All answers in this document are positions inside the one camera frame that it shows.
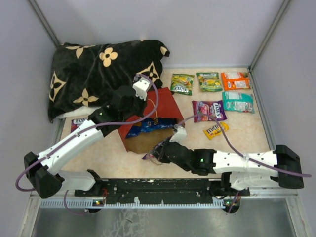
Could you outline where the blue snack bag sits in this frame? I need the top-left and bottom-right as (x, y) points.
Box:
(126, 118), (177, 138)

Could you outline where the red brown paper bag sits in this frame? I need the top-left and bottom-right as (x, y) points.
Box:
(118, 88), (183, 154)

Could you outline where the yellow m&m's packet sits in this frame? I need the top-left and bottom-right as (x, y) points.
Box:
(203, 122), (229, 140)

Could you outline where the black floral pillow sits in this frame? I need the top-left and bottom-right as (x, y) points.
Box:
(47, 40), (170, 122)

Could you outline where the purple snack packet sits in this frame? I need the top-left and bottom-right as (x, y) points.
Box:
(70, 118), (88, 133)
(142, 150), (160, 160)
(192, 100), (227, 123)

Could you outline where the dark green fox's packet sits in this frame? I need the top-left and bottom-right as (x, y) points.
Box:
(170, 74), (194, 96)

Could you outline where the green yellow snack packet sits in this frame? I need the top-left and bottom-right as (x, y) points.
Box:
(196, 72), (223, 92)

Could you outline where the orange snack packet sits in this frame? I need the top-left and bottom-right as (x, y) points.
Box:
(221, 72), (251, 91)

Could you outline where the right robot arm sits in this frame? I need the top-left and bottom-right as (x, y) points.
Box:
(147, 138), (305, 196)

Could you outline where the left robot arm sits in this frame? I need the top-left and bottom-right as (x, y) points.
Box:
(24, 82), (150, 198)

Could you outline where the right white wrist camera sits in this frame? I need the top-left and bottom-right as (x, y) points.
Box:
(169, 125), (187, 143)

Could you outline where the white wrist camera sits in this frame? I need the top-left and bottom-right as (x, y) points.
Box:
(169, 125), (187, 143)
(132, 76), (151, 101)

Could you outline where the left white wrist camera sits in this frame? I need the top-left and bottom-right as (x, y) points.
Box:
(132, 76), (151, 101)

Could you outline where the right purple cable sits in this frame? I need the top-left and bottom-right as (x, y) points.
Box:
(174, 114), (312, 214)

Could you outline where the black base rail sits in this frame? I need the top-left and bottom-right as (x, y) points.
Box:
(75, 178), (237, 205)

